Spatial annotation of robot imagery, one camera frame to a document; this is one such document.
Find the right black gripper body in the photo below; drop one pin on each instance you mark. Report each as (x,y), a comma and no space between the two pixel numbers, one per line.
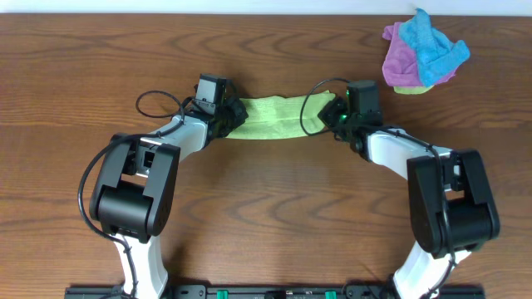
(335,115)

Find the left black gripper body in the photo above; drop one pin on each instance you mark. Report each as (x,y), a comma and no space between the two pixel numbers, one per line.
(234,115)

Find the light green cloth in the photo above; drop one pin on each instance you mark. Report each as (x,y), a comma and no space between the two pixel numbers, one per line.
(277,117)

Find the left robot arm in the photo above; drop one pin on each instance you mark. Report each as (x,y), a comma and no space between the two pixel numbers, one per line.
(133,195)

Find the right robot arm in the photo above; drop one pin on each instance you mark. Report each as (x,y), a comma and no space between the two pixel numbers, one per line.
(452,208)

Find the purple cloth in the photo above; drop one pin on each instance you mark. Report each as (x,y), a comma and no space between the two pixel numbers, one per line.
(399,67)

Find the blue cloth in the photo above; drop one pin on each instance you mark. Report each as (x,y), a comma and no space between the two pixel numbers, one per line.
(436,55)

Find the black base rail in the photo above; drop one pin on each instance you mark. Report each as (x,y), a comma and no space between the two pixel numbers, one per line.
(274,292)

